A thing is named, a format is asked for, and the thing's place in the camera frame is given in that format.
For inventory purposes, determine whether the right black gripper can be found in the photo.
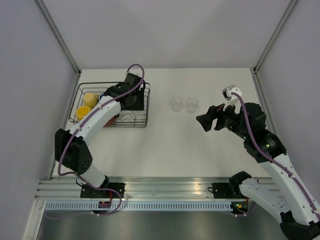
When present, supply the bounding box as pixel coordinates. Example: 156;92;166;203
196;97;251;140

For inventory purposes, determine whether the clear glass cup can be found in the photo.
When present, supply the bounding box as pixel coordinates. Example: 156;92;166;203
131;110;146;121
185;98;199;114
170;97;183;113

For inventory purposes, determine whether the red mug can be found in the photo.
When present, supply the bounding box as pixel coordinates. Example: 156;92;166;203
103;116;117;128

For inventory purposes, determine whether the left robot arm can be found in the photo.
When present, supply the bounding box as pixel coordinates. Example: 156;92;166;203
54;73;145;198

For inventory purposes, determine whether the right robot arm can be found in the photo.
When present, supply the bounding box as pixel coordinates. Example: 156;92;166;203
196;102;320;240

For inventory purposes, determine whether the blue mug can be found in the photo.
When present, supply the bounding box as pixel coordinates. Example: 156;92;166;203
98;92;105;101

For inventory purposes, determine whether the pale yellow mug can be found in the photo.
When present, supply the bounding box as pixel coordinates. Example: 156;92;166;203
83;92;98;108

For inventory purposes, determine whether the black wire dish rack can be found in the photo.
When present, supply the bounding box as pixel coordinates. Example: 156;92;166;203
68;81;150;128

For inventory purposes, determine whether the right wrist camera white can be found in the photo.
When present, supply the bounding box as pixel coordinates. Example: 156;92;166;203
222;84;243;111

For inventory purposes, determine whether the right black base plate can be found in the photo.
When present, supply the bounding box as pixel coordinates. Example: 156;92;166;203
211;182;238;199

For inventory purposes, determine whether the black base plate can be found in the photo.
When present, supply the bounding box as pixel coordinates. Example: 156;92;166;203
211;182;238;199
80;182;126;199

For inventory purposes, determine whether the aluminium front rail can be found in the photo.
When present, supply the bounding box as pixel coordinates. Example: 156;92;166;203
34;176;308;201

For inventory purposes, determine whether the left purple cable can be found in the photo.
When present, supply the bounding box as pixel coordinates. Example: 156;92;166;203
44;63;146;221

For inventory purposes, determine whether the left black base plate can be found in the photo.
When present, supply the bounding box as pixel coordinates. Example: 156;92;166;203
80;182;126;199

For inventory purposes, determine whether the left aluminium frame post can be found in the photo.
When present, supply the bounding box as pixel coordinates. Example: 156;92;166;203
34;0;81;77

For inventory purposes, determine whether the aluminium frame post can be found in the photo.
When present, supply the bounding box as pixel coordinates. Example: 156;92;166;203
252;0;300;75
34;0;81;77

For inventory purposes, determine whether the white slotted cable duct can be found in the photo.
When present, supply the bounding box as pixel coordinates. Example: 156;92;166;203
45;200;233;212

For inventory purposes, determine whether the right aluminium frame post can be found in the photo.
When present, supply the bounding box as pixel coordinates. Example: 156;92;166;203
252;0;300;75

